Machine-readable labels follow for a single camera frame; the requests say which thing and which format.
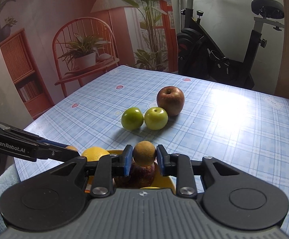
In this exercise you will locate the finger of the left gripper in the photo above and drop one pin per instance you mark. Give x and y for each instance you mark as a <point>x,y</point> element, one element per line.
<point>48,149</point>

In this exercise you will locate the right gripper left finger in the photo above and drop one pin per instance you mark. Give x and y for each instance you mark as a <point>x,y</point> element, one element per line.
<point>106,169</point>

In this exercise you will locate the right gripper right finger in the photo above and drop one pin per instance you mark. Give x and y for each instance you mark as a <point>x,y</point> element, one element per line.
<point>183,169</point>

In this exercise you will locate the yellow orange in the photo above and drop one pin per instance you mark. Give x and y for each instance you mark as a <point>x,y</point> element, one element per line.
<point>94,153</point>
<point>162,182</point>

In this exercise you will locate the tangerine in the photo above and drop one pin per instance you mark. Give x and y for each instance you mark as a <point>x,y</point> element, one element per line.
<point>72,148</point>

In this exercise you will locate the purple mangosteen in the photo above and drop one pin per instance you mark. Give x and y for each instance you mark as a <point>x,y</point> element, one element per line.
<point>139,177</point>

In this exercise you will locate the brown kiwi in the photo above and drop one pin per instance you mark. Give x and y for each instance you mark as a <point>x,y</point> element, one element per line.
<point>144,153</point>

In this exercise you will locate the green apple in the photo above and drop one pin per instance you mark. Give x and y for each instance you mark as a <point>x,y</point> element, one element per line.
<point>155,118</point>
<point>132,119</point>

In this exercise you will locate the red apple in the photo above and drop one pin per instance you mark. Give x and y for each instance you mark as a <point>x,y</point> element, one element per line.
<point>171,99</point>

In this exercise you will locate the yellow fruit bowl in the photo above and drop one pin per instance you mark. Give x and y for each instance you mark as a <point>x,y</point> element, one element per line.
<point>118,152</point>

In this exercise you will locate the blue plaid tablecloth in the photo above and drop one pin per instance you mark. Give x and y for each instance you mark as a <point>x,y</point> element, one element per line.
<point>244,128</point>

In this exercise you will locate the black exercise bike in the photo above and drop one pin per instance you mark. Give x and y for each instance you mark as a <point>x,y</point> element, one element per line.
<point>200,57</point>

